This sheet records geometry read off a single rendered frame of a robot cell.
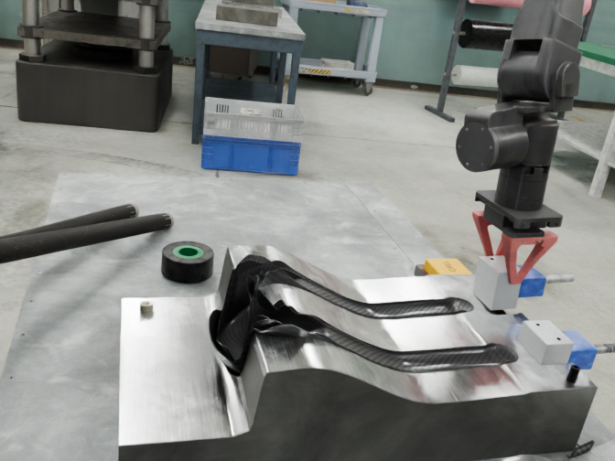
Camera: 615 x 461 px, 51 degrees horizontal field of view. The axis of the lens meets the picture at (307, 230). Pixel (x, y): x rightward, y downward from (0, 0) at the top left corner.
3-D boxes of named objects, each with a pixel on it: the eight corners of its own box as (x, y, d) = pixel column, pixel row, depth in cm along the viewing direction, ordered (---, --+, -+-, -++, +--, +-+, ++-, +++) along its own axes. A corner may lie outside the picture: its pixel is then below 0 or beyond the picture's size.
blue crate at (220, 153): (292, 156, 436) (296, 125, 428) (297, 177, 399) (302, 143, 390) (201, 149, 427) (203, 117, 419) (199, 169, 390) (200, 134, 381)
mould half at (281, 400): (469, 326, 96) (490, 245, 91) (575, 451, 73) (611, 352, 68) (120, 338, 82) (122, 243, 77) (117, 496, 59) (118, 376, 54)
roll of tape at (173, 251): (150, 270, 100) (150, 250, 98) (187, 255, 106) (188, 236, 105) (187, 289, 96) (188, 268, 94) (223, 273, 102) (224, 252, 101)
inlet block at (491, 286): (556, 286, 90) (564, 251, 88) (578, 304, 85) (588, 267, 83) (472, 293, 86) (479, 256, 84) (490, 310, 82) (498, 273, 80)
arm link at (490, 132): (582, 60, 71) (519, 59, 78) (515, 62, 65) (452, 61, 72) (571, 166, 75) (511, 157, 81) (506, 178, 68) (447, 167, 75)
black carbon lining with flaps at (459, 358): (460, 308, 86) (476, 245, 82) (525, 382, 72) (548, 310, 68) (200, 315, 77) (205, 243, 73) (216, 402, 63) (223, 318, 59)
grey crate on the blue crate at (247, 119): (296, 127, 428) (298, 105, 422) (302, 144, 391) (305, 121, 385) (203, 119, 419) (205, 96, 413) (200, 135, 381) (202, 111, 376)
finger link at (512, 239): (500, 294, 78) (513, 222, 75) (471, 268, 85) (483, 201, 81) (548, 290, 80) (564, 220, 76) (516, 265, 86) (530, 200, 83)
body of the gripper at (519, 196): (513, 233, 75) (526, 173, 72) (471, 203, 84) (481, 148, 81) (562, 230, 77) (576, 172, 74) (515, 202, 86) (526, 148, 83)
